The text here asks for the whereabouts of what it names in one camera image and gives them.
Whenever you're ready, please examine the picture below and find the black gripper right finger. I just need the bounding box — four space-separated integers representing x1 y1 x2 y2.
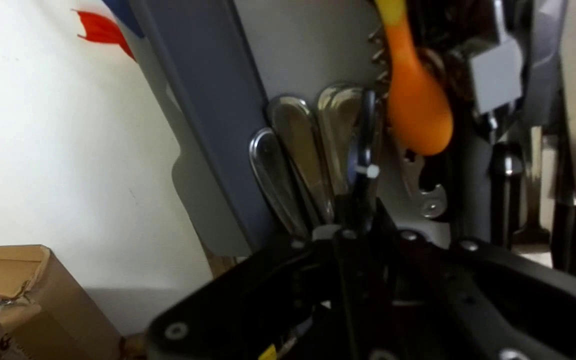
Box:
360 196 576 360

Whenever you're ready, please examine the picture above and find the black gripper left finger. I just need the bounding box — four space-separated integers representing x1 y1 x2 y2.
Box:
144 192 363 360

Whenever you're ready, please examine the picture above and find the silver metal spoon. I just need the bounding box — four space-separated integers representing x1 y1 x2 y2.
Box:
267 92 338 227
313 80 368 204
246 127 313 243

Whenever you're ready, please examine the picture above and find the silver bottle opener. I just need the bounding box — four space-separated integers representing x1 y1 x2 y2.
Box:
396 149 449 222

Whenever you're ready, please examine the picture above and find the grey cutlery tray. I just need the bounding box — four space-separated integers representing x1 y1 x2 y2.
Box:
121 0 570 261

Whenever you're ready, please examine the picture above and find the cardboard box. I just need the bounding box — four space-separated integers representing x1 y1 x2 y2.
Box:
0 243 124 360

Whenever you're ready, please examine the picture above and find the grey plastic utensil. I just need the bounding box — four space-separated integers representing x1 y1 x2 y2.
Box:
468 35 525 117

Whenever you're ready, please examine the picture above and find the metal corkscrew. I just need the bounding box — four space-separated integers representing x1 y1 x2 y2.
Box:
365 29 393 87

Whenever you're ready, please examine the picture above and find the red tape piece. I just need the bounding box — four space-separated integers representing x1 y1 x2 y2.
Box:
72 9 135 60

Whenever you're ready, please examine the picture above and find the black handled knife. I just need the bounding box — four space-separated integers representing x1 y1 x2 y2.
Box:
547 133 576 277

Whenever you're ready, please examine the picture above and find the orange handled utensil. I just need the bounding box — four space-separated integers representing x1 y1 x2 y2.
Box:
371 0 456 160

